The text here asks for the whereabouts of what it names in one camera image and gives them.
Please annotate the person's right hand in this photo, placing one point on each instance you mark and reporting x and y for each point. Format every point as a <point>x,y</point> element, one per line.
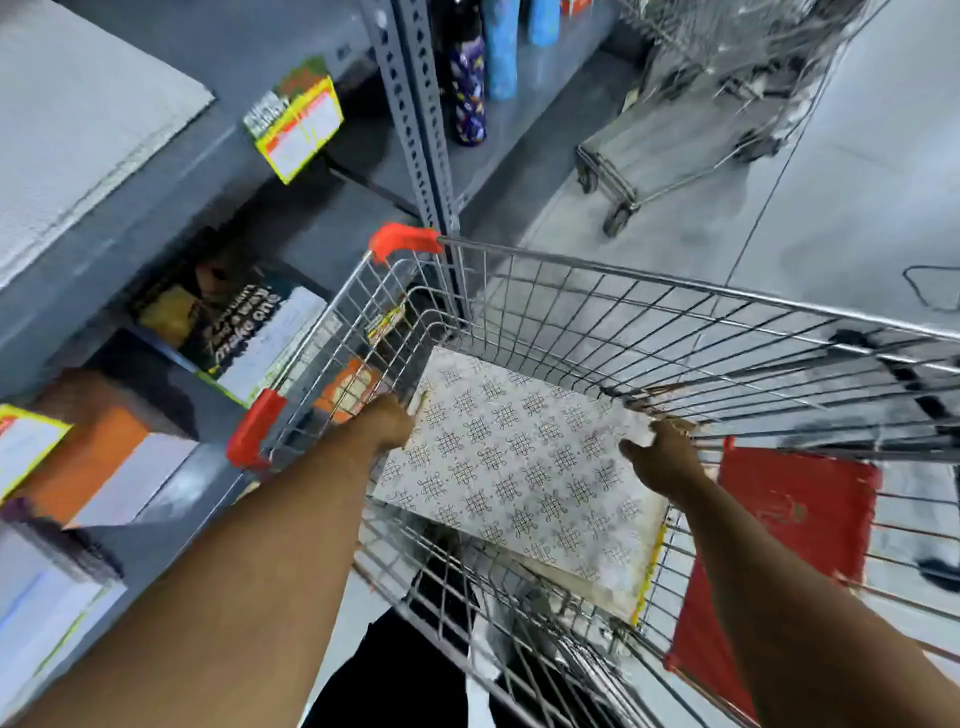
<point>667,457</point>

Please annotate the person's left hand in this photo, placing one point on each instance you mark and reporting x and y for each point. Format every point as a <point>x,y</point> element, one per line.
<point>386,424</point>

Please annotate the white grid-patterned paper stack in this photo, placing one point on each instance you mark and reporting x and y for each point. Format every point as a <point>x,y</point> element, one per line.
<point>517,465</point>

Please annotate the person's left forearm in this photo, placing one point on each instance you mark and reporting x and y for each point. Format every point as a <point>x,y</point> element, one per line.
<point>225,585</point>

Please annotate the person's right forearm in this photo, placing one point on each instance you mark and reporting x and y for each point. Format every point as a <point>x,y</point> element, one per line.
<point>787,622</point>

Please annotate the empty metal shopping cart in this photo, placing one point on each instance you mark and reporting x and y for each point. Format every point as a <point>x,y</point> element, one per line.
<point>616,220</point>

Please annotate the person's black trousers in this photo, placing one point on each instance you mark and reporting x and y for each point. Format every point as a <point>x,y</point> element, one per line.
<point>390,675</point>

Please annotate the orange packet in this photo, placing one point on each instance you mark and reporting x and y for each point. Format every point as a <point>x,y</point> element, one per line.
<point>349,390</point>

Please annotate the black printed book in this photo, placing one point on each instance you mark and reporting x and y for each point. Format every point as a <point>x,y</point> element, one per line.
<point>240,322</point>

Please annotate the orange white box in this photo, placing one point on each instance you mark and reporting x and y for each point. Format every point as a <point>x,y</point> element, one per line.
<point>90,465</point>

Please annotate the yellow green price label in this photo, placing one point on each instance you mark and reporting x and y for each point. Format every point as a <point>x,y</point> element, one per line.
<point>300,131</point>

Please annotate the dark patterned bottle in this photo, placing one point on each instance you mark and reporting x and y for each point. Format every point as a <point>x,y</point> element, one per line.
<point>469,90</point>

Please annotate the yellow white price label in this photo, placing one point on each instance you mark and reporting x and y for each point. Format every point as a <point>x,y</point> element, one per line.
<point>26,446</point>

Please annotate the light blue bottle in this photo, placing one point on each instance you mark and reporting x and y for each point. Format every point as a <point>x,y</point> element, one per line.
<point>501,52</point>
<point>545,22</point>

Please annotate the white blue document packs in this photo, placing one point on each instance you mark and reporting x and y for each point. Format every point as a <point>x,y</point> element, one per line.
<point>45,622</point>

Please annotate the white textured sheet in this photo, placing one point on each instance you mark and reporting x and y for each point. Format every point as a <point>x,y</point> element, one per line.
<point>67,127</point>

